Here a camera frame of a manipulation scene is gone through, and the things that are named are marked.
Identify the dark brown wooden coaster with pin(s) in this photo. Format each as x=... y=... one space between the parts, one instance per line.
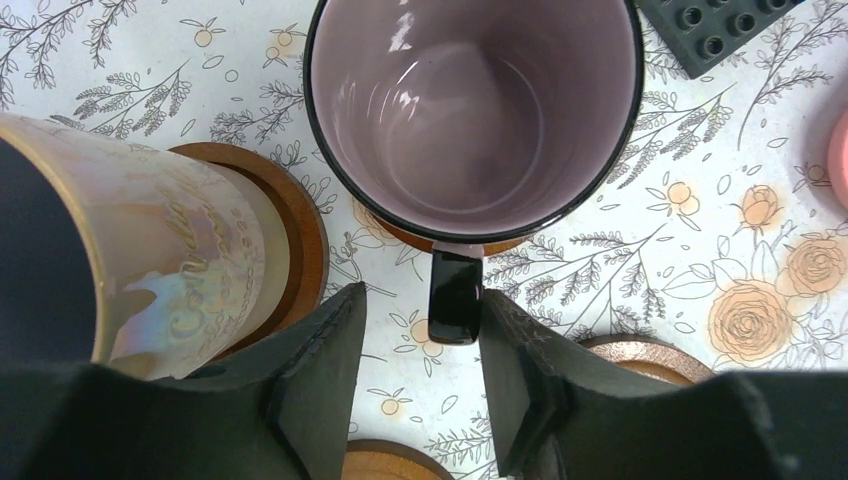
x=306 y=233
x=426 y=245
x=650 y=357

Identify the pink plastic tray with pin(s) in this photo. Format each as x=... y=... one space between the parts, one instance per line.
x=837 y=159

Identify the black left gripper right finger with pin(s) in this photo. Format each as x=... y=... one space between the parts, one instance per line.
x=559 y=411

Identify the building block model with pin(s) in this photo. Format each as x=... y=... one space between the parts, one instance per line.
x=702 y=33

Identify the tall pink beige mug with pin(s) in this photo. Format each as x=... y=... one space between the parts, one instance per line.
x=146 y=261

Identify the mauve mug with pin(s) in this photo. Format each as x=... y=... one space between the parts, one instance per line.
x=468 y=123

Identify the light wooden coaster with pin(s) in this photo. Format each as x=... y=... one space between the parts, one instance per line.
x=367 y=459

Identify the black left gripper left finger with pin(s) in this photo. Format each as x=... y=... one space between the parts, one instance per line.
x=278 y=409

